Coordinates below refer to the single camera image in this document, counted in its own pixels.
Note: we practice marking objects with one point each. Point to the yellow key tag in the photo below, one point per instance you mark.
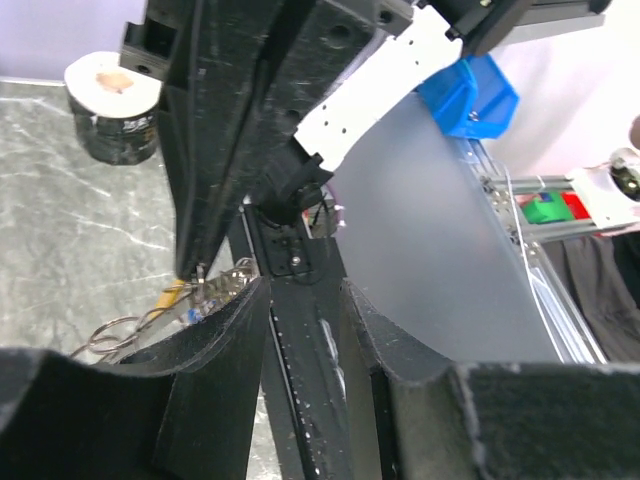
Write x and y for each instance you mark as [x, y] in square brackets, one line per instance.
[170, 295]

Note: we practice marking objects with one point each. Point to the green plastic bin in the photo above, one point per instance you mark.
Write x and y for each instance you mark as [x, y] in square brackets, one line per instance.
[547, 208]

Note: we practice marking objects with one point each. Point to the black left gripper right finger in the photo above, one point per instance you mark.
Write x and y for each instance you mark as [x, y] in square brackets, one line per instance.
[415, 414]

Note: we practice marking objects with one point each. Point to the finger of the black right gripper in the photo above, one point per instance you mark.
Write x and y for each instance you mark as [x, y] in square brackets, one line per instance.
[165, 46]
[263, 65]

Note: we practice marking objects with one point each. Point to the red plastic bin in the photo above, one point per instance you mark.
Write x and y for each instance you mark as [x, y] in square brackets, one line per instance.
[575, 206]

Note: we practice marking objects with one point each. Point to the black tape roll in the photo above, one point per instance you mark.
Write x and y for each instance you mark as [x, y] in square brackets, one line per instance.
[113, 108]

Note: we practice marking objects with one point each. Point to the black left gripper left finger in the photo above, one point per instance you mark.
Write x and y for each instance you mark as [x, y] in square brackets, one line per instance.
[182, 408]

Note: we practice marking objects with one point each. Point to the blue plastic bin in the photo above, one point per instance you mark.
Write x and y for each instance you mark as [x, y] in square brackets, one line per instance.
[471, 99]

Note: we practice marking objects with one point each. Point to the aluminium rail frame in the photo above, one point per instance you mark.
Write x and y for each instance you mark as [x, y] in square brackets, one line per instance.
[577, 286]

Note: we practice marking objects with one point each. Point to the blue key tag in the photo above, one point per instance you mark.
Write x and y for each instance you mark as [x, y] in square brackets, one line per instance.
[195, 315]

